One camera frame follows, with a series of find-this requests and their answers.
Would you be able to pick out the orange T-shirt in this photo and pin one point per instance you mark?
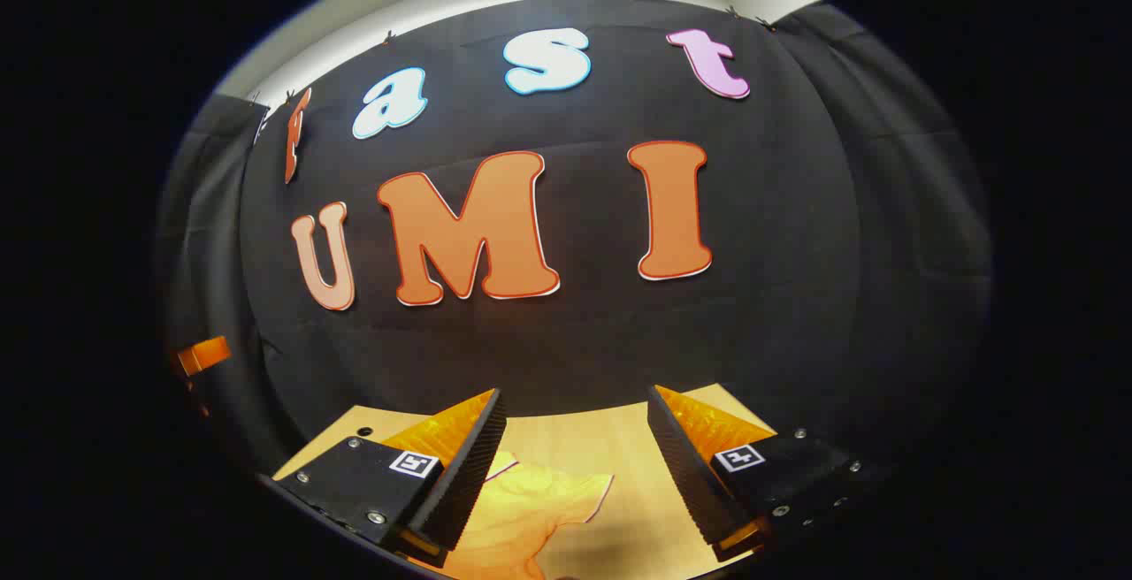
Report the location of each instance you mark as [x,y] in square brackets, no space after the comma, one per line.
[531,509]

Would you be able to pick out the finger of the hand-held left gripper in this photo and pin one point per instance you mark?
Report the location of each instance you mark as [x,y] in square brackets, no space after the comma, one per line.
[205,354]

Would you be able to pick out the black backdrop cloth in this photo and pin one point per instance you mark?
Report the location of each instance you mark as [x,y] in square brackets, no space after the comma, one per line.
[575,350]

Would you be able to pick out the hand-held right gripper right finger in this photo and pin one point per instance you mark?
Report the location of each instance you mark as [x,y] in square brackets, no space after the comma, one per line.
[685,465]

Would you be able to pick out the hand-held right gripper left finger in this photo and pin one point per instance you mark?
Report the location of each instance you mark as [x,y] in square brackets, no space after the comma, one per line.
[473,465]

